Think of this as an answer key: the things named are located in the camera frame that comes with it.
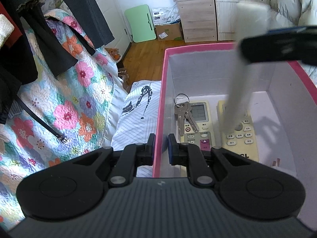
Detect cream remote control edgewise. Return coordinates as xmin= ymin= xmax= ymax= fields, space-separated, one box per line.
xmin=179 ymin=101 xmax=215 ymax=151

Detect white remote control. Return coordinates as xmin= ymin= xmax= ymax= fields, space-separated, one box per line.
xmin=221 ymin=1 xmax=269 ymax=134

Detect pink storage box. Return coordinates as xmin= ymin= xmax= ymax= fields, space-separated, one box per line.
xmin=153 ymin=43 xmax=316 ymax=229

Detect white patterned table cloth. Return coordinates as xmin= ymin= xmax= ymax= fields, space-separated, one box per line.
xmin=110 ymin=80 xmax=162 ymax=179

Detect grey puffer jacket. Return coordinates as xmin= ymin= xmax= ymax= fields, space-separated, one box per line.
xmin=261 ymin=0 xmax=317 ymax=87

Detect silver key bunch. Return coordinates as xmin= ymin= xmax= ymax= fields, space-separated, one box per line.
xmin=174 ymin=93 xmax=199 ymax=136

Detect yellowed cream remote control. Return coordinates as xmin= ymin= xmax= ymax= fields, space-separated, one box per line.
xmin=217 ymin=101 xmax=259 ymax=162

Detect floral quilt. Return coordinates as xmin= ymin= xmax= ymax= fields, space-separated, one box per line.
xmin=1 ymin=0 xmax=127 ymax=230

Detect wooden shelf cabinet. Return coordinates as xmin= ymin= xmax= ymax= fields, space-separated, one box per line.
xmin=174 ymin=0 xmax=218 ymax=42

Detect black belt with buckle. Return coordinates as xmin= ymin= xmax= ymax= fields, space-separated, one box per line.
xmin=15 ymin=96 xmax=67 ymax=143

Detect cardboard box on floor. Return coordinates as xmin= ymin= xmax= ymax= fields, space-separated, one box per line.
xmin=155 ymin=22 xmax=183 ymax=41

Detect green folding table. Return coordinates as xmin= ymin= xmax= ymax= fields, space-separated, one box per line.
xmin=125 ymin=4 xmax=156 ymax=43

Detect white printed package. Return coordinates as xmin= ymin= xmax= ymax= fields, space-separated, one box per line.
xmin=152 ymin=4 xmax=180 ymax=26

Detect dark hanging clothes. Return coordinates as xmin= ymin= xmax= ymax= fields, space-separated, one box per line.
xmin=1 ymin=0 xmax=114 ymax=124

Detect white door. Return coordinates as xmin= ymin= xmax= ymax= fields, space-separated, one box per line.
xmin=96 ymin=0 xmax=131 ymax=56

